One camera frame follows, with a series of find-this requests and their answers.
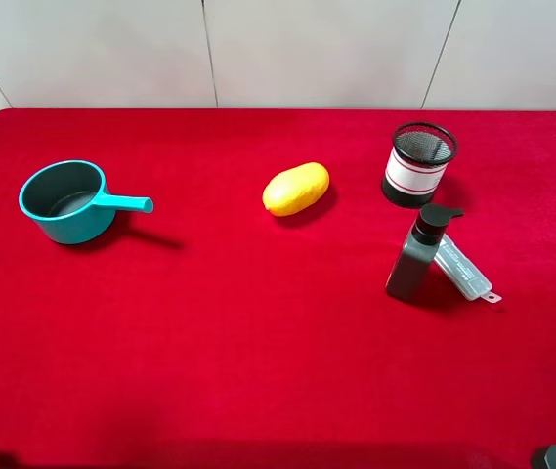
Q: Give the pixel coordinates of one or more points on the dark grey pump bottle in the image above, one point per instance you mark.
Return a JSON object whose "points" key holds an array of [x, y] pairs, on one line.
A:
{"points": [[419, 250]]}

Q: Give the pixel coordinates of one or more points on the yellow lemon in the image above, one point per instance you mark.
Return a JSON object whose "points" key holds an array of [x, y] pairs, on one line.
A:
{"points": [[295, 189]]}

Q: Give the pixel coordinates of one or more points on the red tablecloth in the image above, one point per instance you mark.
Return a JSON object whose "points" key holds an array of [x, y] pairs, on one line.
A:
{"points": [[210, 333]]}

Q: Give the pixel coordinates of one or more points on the black mesh pen holder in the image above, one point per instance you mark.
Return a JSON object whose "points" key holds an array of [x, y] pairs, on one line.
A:
{"points": [[420, 154]]}

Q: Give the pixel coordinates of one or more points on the clear plastic slim case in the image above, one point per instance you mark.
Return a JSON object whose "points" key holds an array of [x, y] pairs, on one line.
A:
{"points": [[463, 274]]}

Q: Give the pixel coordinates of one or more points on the teal saucepan with handle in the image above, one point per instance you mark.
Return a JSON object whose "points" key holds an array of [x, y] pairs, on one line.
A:
{"points": [[70, 202]]}

